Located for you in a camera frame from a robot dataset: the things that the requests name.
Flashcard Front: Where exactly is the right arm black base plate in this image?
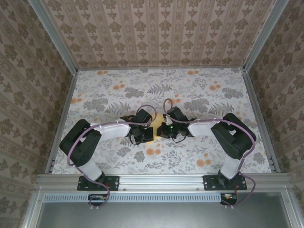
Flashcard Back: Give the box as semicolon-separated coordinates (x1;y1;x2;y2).
203;175;247;191

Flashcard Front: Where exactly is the long aluminium base rail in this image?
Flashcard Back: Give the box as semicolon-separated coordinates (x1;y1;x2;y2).
35;172;294;190

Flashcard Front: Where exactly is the left gripper thin black cable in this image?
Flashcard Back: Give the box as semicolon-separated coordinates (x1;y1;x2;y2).
129;133;143;145

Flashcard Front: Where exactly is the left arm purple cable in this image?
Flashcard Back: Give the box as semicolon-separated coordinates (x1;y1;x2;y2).
67;104;158;211

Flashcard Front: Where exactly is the grey slotted cable duct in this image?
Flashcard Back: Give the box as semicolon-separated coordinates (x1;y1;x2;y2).
44;192;238;203

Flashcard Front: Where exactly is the small black controller board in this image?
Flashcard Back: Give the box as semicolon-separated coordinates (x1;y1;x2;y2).
87;193;108;205
219;192;238;205

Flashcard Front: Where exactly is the floral table cover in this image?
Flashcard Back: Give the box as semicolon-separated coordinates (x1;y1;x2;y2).
50;68;274;175

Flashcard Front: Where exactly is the thin aluminium table end rail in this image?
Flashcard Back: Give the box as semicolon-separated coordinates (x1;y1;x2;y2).
77;66;246;71

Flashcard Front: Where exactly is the grey metal panel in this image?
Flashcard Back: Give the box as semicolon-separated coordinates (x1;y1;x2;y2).
35;192;293;228

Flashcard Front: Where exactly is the aluminium table side rail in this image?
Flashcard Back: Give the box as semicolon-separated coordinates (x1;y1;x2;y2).
244;68;281;173
45;70;79;174

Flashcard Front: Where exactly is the slanted aluminium frame post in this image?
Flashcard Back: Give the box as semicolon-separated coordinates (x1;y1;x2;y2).
242;0;290;72
28;0;79;73

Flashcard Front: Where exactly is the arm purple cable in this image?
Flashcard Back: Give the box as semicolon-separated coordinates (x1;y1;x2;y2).
67;104;158;211
163;98;257;209

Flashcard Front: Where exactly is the yellow paper sheet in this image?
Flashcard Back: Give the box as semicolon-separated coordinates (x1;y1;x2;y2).
147;113;165;146

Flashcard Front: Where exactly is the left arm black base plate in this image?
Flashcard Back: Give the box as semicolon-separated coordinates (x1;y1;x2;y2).
77;175;120;191

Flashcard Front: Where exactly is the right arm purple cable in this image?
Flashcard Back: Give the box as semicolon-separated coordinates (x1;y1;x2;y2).
163;98;257;209

